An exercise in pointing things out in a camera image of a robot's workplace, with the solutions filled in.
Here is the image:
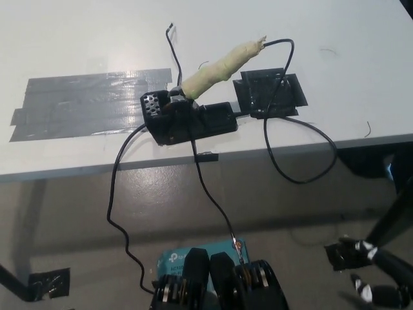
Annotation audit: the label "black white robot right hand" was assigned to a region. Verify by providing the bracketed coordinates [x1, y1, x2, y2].
[337, 237, 413, 310]

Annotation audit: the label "black soldering iron cable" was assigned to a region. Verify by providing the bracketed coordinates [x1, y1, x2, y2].
[231, 38, 339, 184]

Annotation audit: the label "soldering iron green tape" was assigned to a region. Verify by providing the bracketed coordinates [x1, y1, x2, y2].
[179, 34, 268, 101]

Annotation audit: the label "black robot body blocks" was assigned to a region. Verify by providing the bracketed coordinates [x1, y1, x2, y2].
[149, 247, 288, 310]

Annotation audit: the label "black soldering iron base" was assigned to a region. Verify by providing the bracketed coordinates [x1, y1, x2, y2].
[139, 85, 240, 147]

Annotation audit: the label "black table leg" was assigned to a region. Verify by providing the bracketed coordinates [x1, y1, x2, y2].
[0, 263, 35, 294]
[367, 180, 413, 250]

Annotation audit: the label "black floor tape patch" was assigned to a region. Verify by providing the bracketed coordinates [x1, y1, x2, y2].
[323, 238, 377, 271]
[27, 267, 72, 299]

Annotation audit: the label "dark object with teal trim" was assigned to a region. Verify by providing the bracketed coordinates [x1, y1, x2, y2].
[337, 147, 413, 182]

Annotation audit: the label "small black tape strip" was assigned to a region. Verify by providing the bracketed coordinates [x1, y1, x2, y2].
[196, 151, 219, 163]

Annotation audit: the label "black tape patch square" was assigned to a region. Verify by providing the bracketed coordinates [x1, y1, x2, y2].
[232, 67, 309, 119]

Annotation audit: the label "teal tp-link box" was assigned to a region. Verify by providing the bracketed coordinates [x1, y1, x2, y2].
[156, 238, 250, 287]

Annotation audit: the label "black cable with orange connector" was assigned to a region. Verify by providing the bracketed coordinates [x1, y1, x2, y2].
[190, 138, 245, 263]

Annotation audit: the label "long black power cable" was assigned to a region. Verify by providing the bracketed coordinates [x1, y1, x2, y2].
[106, 124, 156, 294]

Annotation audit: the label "thin black cable bent end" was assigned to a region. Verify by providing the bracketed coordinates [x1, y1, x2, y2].
[165, 22, 184, 86]

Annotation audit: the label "large grey duct tape patch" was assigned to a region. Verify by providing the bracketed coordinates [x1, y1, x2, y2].
[8, 67, 172, 143]

